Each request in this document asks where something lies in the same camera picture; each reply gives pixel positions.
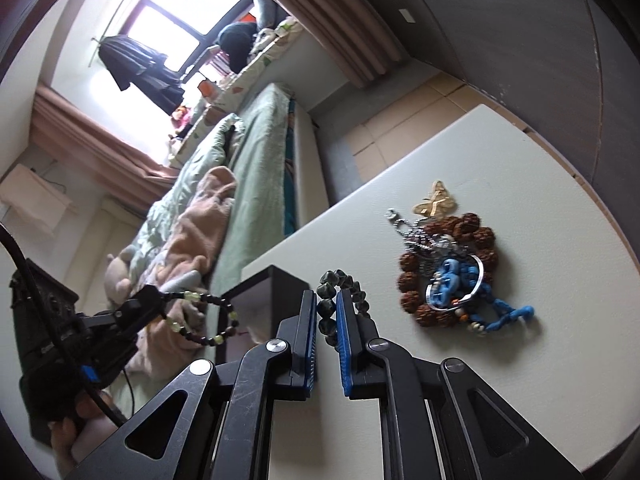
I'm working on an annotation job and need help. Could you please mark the black box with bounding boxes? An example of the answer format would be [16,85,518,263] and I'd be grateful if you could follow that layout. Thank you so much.
[217,265,312,366]

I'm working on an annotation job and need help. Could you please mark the person's left hand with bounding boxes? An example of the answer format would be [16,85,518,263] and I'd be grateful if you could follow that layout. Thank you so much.
[47,392,127,480]

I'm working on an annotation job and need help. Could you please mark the patterned window seat cushion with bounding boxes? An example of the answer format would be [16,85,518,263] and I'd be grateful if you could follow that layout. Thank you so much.
[167,16,307,170]

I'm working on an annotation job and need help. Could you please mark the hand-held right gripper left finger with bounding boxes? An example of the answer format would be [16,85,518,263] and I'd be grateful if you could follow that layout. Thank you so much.
[65,290,319,480]

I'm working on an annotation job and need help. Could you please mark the blue knotted cord bracelet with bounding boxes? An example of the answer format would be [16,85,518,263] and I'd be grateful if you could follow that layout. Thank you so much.
[432,257,536,336]

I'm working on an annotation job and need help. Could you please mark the dark and pale bead bracelet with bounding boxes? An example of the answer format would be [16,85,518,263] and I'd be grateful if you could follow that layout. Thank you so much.
[159,287,242,348]

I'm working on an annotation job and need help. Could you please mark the beige plush toy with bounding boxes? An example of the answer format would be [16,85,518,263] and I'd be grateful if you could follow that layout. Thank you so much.
[104,244,151,307]

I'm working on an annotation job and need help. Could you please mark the brown curtain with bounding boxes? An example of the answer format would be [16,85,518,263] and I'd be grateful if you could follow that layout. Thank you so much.
[30,85,178,213]
[239,0,417,87]

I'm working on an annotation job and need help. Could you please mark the dark bag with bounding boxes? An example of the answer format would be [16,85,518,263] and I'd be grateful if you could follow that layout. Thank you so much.
[217,22,262,75]

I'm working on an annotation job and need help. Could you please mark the silver chain with clasp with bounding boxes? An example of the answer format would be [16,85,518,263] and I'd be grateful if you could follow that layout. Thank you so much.
[385,208,453,277]

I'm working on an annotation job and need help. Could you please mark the silver bangle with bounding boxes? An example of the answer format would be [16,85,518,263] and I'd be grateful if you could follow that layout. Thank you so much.
[425,254,486,311]

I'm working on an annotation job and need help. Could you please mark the brown rudraksha bead bracelet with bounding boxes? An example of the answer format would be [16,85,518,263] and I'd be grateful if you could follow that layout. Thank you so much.
[398,212,497,328]

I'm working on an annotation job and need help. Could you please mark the gold butterfly hair clip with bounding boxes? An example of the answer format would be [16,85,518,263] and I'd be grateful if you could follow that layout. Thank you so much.
[411,180,457,219]

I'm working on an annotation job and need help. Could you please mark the pink fleece blanket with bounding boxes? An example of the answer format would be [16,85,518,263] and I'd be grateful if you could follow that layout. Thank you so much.
[125,166,240,376]

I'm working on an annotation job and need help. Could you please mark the bed with green sheet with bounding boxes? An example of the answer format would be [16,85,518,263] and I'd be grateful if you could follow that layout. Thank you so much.
[107,82,331,403]

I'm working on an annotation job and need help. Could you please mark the white air conditioner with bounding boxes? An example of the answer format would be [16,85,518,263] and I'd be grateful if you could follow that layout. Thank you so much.
[0,162,74,237]

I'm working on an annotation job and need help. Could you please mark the dark hanging clothes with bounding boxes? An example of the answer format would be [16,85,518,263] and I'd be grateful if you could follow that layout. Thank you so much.
[97,34,187,112]

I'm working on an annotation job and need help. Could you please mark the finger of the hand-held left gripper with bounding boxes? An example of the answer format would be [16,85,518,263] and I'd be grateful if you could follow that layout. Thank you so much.
[114,284,170,335]

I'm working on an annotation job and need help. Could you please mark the green quilt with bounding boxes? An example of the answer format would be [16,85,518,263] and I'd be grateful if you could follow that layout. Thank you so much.
[131,112,247,271]

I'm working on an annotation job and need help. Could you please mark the black cable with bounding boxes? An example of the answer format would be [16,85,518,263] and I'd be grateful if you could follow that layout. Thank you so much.
[0,222,136,428]

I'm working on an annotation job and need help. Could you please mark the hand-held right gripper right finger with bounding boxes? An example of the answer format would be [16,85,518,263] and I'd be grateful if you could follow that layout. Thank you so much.
[336,290,587,480]

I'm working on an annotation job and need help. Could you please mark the grey-green faceted bead bracelet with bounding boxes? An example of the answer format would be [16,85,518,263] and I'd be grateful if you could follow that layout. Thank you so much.
[316,269,372,346]

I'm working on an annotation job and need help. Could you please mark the window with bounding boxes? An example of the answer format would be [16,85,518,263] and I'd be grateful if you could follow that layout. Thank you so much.
[117,0,257,77]

